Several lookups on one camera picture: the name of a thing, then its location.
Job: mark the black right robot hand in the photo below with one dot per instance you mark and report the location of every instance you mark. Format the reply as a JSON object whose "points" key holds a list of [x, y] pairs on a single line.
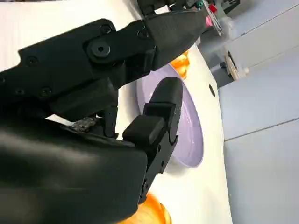
{"points": [[70, 163]]}

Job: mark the orange crescent toy bread roll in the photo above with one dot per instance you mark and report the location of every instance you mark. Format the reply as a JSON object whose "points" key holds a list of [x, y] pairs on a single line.
{"points": [[183, 67]]}

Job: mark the orange white striped bread roll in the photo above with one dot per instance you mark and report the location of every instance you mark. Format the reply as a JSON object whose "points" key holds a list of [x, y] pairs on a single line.
{"points": [[154, 210]]}

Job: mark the lilac plate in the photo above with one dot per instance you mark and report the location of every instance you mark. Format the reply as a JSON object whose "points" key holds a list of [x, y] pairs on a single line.
{"points": [[189, 116]]}

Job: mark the wooden board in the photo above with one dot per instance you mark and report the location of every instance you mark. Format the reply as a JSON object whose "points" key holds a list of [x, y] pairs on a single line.
{"points": [[232, 66]]}

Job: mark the black workshop machine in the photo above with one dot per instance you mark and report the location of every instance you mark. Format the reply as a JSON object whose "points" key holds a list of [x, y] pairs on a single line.
{"points": [[177, 4]]}

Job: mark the pink object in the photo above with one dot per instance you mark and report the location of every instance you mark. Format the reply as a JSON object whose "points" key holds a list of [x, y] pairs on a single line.
{"points": [[208, 21]]}

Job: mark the small red box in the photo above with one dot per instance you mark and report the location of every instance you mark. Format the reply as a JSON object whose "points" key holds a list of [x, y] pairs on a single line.
{"points": [[212, 8]]}

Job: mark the black background device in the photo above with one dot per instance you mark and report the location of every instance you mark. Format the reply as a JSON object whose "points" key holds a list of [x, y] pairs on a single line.
{"points": [[231, 5]]}

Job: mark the white cabinet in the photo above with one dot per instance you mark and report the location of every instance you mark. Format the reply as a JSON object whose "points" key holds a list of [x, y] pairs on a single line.
{"points": [[264, 39]]}

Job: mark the grey metal rail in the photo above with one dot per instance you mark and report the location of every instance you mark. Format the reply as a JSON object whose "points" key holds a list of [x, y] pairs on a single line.
{"points": [[216, 21]]}

